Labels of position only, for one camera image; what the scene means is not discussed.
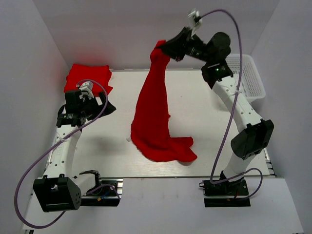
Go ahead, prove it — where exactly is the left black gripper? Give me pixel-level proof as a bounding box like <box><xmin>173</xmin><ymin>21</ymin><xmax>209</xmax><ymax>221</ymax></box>
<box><xmin>80</xmin><ymin>91</ymin><xmax>116</xmax><ymax>121</ymax></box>

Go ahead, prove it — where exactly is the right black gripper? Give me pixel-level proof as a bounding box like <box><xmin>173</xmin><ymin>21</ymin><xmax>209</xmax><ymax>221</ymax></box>
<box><xmin>156</xmin><ymin>27</ymin><xmax>213</xmax><ymax>64</ymax></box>

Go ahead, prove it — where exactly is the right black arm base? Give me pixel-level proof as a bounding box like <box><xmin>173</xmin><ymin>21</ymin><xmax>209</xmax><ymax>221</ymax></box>
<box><xmin>199</xmin><ymin>179</ymin><xmax>251</xmax><ymax>208</ymax></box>

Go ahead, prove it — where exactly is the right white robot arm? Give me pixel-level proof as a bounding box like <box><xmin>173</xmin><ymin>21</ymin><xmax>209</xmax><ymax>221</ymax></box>
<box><xmin>159</xmin><ymin>27</ymin><xmax>274</xmax><ymax>195</ymax></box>

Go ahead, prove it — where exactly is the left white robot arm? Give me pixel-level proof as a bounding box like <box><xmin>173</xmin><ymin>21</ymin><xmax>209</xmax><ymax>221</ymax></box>
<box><xmin>33</xmin><ymin>89</ymin><xmax>116</xmax><ymax>213</ymax></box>

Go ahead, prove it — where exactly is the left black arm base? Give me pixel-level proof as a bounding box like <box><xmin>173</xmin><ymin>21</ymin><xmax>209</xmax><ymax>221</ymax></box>
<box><xmin>81</xmin><ymin>178</ymin><xmax>123</xmax><ymax>207</ymax></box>

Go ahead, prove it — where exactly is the folded red t-shirt stack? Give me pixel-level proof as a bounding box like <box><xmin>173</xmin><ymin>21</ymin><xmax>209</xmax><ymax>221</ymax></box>
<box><xmin>63</xmin><ymin>64</ymin><xmax>113</xmax><ymax>94</ymax></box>

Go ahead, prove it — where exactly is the white plastic mesh basket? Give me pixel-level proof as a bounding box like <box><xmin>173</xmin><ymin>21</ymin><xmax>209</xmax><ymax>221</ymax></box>
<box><xmin>226</xmin><ymin>54</ymin><xmax>266</xmax><ymax>103</ymax></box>

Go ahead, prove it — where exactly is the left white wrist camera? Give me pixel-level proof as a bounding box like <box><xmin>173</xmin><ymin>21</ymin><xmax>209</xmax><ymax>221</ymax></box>
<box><xmin>78</xmin><ymin>81</ymin><xmax>94</xmax><ymax>99</ymax></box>

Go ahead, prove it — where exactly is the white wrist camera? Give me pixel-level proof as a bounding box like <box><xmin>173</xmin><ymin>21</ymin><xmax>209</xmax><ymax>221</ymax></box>
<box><xmin>78</xmin><ymin>81</ymin><xmax>94</xmax><ymax>99</ymax></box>
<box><xmin>188</xmin><ymin>9</ymin><xmax>202</xmax><ymax>36</ymax></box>

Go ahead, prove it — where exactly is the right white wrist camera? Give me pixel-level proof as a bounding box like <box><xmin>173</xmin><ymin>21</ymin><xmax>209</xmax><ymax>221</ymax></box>
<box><xmin>188</xmin><ymin>9</ymin><xmax>202</xmax><ymax>36</ymax></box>

